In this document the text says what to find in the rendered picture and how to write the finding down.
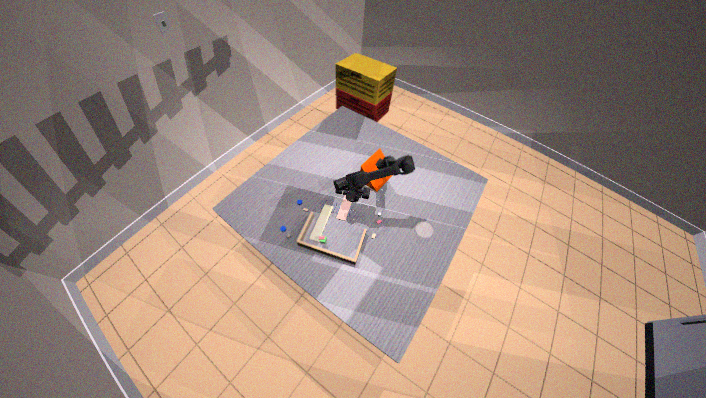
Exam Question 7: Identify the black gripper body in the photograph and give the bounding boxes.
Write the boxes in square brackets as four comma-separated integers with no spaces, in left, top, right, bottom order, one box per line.
[335,187,370,199]

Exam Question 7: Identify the pink strip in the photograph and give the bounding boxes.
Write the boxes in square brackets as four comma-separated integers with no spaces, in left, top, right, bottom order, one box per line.
[336,195,352,221]

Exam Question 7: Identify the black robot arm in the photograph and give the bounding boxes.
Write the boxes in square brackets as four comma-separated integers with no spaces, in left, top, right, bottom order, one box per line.
[333,155,415,203]

